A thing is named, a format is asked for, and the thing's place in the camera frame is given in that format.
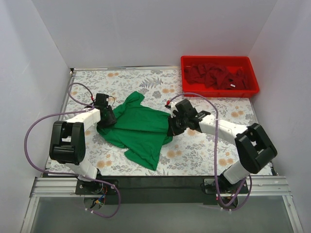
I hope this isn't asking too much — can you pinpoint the green t shirt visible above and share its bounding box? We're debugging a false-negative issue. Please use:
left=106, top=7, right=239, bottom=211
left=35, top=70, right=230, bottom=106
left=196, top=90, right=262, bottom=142
left=97, top=91, right=173, bottom=171

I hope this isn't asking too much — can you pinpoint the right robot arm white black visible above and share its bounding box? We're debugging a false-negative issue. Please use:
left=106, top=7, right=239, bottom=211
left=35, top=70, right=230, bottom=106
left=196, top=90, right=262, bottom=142
left=166, top=100, right=277, bottom=193

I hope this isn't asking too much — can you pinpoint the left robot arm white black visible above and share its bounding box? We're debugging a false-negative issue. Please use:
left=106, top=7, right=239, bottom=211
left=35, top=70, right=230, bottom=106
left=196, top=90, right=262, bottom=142
left=49, top=93, right=117, bottom=194

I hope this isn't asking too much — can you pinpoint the floral patterned table mat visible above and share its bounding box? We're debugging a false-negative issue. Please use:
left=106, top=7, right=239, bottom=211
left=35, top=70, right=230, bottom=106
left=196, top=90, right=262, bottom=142
left=65, top=69, right=257, bottom=176

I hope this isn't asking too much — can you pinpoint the dark red t shirt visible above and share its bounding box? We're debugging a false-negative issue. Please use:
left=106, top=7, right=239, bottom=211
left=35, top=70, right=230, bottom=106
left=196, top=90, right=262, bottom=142
left=185, top=63, right=249, bottom=90

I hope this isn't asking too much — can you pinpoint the red plastic bin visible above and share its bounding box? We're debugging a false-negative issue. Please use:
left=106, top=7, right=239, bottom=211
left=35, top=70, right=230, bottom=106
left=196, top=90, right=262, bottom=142
left=181, top=56, right=259, bottom=98

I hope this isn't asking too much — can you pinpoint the black front crossbar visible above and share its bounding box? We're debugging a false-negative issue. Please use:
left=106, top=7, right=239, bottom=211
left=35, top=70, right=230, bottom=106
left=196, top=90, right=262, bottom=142
left=105, top=176, right=217, bottom=205

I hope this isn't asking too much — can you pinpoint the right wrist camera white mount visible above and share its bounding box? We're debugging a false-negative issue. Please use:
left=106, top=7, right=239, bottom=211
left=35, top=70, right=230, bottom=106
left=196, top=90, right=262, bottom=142
left=165, top=100, right=178, bottom=118

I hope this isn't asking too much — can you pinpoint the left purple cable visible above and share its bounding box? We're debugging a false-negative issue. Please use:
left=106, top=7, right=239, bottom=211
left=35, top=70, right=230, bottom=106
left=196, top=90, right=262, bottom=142
left=23, top=83, right=121, bottom=218

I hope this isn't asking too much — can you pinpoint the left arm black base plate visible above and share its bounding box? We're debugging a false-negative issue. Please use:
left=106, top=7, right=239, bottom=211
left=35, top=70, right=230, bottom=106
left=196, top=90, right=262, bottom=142
left=75, top=179, right=119, bottom=195

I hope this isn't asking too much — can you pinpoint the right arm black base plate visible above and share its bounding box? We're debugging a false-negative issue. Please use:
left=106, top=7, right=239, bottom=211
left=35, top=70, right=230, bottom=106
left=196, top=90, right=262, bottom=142
left=200, top=178, right=249, bottom=194

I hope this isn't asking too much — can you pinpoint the aluminium frame rail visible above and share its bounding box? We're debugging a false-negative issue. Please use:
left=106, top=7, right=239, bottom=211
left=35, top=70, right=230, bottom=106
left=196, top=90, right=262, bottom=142
left=31, top=176, right=292, bottom=197

